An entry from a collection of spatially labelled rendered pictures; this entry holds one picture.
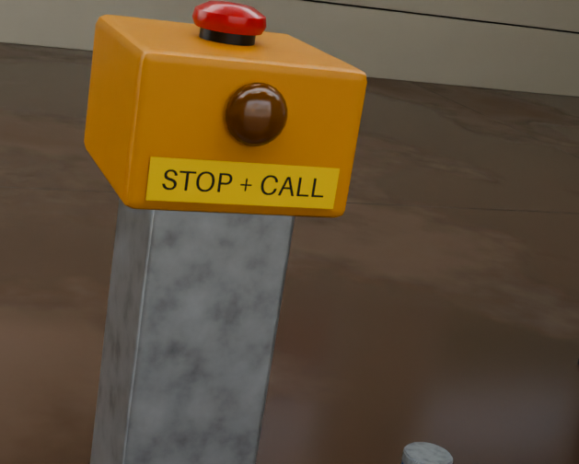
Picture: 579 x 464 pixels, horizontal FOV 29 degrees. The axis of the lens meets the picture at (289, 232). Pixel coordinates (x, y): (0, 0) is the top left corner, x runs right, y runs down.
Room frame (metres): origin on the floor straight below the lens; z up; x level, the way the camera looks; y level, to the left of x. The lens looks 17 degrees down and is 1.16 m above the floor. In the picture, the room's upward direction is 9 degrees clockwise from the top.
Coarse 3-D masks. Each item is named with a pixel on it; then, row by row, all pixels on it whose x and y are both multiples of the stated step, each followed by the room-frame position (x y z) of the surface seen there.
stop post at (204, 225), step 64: (128, 64) 0.54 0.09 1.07; (192, 64) 0.53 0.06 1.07; (256, 64) 0.54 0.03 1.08; (320, 64) 0.56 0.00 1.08; (128, 128) 0.52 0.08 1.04; (192, 128) 0.53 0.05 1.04; (320, 128) 0.55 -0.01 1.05; (128, 192) 0.52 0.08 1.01; (192, 192) 0.53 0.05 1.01; (256, 192) 0.54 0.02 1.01; (320, 192) 0.55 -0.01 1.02; (128, 256) 0.58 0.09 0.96; (192, 256) 0.55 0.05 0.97; (256, 256) 0.57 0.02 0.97; (128, 320) 0.56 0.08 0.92; (192, 320) 0.55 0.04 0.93; (256, 320) 0.57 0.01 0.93; (128, 384) 0.55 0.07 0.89; (192, 384) 0.56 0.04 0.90; (256, 384) 0.57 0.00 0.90; (128, 448) 0.54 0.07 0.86; (192, 448) 0.56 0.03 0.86; (256, 448) 0.57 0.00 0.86
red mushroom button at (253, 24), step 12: (204, 12) 0.58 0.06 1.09; (216, 12) 0.58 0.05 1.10; (228, 12) 0.58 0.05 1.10; (240, 12) 0.58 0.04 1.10; (252, 12) 0.59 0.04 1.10; (204, 24) 0.58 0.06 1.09; (216, 24) 0.58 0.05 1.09; (228, 24) 0.57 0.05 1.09; (240, 24) 0.58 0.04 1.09; (252, 24) 0.58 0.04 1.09; (264, 24) 0.59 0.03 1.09
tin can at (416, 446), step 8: (408, 448) 2.02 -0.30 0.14; (416, 448) 2.02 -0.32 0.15; (424, 448) 2.03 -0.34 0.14; (432, 448) 2.04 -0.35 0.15; (440, 448) 2.04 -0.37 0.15; (408, 456) 1.99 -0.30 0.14; (416, 456) 1.99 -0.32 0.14; (424, 456) 2.00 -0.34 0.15; (432, 456) 2.00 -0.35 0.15; (440, 456) 2.01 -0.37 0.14; (448, 456) 2.01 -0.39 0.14
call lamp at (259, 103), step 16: (240, 96) 0.53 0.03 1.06; (256, 96) 0.53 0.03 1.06; (272, 96) 0.53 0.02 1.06; (240, 112) 0.53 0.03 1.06; (256, 112) 0.53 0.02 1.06; (272, 112) 0.53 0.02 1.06; (240, 128) 0.53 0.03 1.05; (256, 128) 0.53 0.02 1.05; (272, 128) 0.53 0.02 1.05; (256, 144) 0.53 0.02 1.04
